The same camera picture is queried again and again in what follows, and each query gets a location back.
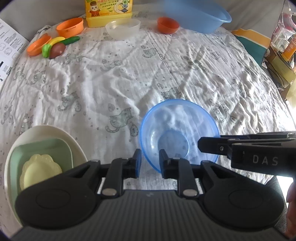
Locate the orange shallow dish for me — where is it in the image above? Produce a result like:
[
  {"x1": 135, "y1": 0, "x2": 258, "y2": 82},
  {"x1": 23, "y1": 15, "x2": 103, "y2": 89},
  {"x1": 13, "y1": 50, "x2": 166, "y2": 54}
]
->
[{"x1": 27, "y1": 34, "x2": 52, "y2": 57}]

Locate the white instruction sheet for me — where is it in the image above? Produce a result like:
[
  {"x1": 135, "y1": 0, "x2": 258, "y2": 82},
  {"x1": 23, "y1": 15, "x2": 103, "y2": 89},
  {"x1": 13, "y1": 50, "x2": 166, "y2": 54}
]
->
[{"x1": 0, "y1": 18, "x2": 30, "y2": 81}]

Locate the white cat-print blanket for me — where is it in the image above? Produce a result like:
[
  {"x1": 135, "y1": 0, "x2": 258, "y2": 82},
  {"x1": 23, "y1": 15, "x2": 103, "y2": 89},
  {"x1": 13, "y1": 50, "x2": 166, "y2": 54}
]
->
[{"x1": 0, "y1": 10, "x2": 296, "y2": 232}]

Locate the clear plastic bag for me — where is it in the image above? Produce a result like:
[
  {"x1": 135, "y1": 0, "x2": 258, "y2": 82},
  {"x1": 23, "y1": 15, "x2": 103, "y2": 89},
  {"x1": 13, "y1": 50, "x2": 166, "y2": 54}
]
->
[{"x1": 270, "y1": 2, "x2": 296, "y2": 61}]

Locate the small orange bowl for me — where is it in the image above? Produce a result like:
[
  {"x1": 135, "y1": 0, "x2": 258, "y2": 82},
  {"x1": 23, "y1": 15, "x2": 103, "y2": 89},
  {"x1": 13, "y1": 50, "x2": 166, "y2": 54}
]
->
[{"x1": 157, "y1": 17, "x2": 179, "y2": 35}]

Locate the yellow toy box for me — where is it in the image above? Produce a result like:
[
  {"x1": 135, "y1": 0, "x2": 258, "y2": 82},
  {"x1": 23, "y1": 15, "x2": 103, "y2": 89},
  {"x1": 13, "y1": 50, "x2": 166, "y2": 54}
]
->
[{"x1": 84, "y1": 0, "x2": 133, "y2": 28}]

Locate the white round plate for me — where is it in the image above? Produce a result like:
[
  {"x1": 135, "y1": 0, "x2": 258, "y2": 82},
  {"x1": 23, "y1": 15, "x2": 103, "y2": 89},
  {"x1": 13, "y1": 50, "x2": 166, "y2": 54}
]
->
[{"x1": 4, "y1": 125, "x2": 88, "y2": 227}]

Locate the blue transparent bowl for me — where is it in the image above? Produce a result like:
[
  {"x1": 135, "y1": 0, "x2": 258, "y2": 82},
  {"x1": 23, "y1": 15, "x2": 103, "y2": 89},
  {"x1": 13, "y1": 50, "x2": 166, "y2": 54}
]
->
[{"x1": 140, "y1": 99, "x2": 221, "y2": 173}]

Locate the maroon and green toy vegetable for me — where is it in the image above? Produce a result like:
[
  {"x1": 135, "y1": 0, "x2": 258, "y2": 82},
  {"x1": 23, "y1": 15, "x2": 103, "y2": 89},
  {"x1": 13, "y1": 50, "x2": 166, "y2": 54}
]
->
[{"x1": 42, "y1": 43, "x2": 66, "y2": 59}]

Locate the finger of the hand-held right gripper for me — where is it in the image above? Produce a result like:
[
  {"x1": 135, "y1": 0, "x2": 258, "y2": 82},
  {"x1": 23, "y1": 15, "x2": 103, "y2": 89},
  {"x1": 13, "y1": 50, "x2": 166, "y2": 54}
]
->
[
  {"x1": 221, "y1": 131, "x2": 296, "y2": 139},
  {"x1": 198, "y1": 137, "x2": 233, "y2": 159}
]

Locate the yellow flower-shaped plate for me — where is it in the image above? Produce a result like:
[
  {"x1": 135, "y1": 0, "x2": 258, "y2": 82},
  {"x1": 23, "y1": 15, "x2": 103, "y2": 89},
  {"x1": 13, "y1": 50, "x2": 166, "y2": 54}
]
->
[{"x1": 19, "y1": 153, "x2": 63, "y2": 192}]

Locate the person's right hand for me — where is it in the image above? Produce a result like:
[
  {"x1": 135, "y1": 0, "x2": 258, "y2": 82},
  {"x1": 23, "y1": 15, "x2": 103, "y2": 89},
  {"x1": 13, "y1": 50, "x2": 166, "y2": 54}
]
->
[{"x1": 287, "y1": 182, "x2": 296, "y2": 234}]

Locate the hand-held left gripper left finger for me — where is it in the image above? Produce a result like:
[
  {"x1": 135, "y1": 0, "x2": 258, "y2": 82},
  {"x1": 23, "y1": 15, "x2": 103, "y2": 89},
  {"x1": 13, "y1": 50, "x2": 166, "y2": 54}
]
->
[{"x1": 67, "y1": 149, "x2": 142, "y2": 197}]

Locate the blue plastic basin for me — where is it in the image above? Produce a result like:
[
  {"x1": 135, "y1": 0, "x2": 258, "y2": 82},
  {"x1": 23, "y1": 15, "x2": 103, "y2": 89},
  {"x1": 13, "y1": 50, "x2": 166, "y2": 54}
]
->
[{"x1": 162, "y1": 0, "x2": 232, "y2": 34}]

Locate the cardboard box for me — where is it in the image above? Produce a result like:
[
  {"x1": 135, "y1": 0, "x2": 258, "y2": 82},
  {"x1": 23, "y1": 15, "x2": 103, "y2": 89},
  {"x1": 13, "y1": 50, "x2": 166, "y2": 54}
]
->
[{"x1": 269, "y1": 44, "x2": 296, "y2": 84}]

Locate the yellow toy banana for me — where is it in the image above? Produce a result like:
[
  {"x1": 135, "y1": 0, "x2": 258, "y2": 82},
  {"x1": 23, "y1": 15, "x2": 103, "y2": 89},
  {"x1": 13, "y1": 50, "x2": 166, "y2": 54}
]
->
[{"x1": 44, "y1": 36, "x2": 66, "y2": 50}]

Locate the green toy cucumber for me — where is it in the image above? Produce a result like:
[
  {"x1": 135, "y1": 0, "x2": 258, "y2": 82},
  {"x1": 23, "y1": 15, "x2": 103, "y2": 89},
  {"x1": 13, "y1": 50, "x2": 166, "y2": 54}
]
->
[{"x1": 60, "y1": 36, "x2": 80, "y2": 46}]

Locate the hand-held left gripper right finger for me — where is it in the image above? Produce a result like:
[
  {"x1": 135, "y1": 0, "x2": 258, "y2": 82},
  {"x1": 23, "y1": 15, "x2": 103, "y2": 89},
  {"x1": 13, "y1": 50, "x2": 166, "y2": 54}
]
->
[{"x1": 160, "y1": 149, "x2": 232, "y2": 198}]

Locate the clear plastic bowl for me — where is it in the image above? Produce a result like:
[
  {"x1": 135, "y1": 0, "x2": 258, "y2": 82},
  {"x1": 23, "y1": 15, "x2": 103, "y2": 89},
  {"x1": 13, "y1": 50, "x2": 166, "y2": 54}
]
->
[{"x1": 105, "y1": 19, "x2": 141, "y2": 39}]

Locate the green square plate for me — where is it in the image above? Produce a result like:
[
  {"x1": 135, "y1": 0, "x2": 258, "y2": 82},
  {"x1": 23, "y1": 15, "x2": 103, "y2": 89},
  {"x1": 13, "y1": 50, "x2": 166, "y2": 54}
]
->
[{"x1": 9, "y1": 138, "x2": 74, "y2": 204}]

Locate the orange cup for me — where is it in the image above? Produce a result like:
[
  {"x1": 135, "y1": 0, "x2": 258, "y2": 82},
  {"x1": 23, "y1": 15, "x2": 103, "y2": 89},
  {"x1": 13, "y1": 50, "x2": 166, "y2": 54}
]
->
[{"x1": 56, "y1": 18, "x2": 84, "y2": 38}]

